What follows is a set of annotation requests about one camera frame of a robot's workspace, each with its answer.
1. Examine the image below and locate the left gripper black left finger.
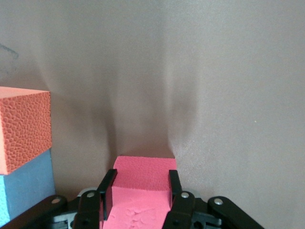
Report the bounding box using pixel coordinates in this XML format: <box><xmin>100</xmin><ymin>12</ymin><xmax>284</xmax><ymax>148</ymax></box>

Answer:
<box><xmin>72</xmin><ymin>168</ymin><xmax>118</xmax><ymax>229</ymax></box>

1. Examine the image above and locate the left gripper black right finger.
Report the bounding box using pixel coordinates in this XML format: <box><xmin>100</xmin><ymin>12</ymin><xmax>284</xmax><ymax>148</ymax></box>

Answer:
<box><xmin>163</xmin><ymin>169</ymin><xmax>196</xmax><ymax>229</ymax></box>

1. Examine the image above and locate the red foam cube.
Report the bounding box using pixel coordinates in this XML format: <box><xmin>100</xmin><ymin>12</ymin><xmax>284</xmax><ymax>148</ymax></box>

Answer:
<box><xmin>99</xmin><ymin>156</ymin><xmax>178</xmax><ymax>229</ymax></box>

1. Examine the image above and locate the blue foam cube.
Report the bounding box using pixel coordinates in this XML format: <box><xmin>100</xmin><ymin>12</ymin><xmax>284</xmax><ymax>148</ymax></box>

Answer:
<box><xmin>0</xmin><ymin>149</ymin><xmax>56</xmax><ymax>226</ymax></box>

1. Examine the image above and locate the orange foam cube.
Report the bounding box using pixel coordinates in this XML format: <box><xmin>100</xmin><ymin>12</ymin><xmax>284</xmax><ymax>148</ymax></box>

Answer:
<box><xmin>0</xmin><ymin>86</ymin><xmax>52</xmax><ymax>175</ymax></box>

